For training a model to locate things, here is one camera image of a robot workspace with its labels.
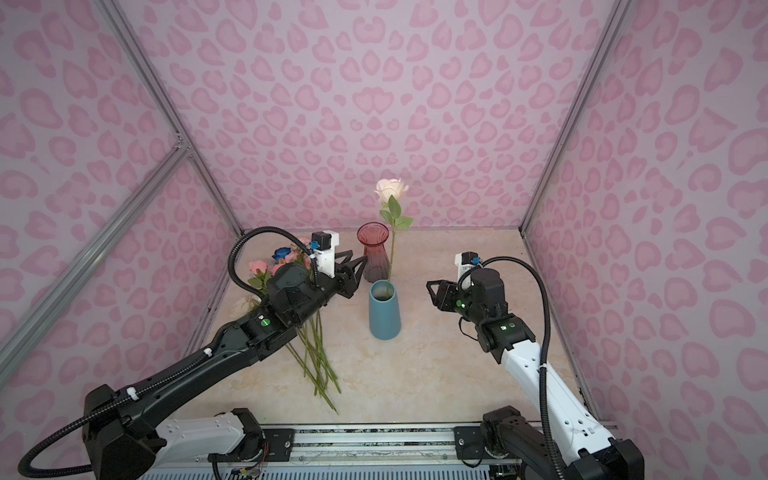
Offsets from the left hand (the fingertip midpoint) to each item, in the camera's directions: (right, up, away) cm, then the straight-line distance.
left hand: (361, 250), depth 67 cm
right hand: (+17, -8, +9) cm, 21 cm away
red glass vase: (+1, +5, +28) cm, 28 cm away
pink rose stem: (-15, -32, +20) cm, 40 cm away
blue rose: (-33, 0, +39) cm, 51 cm away
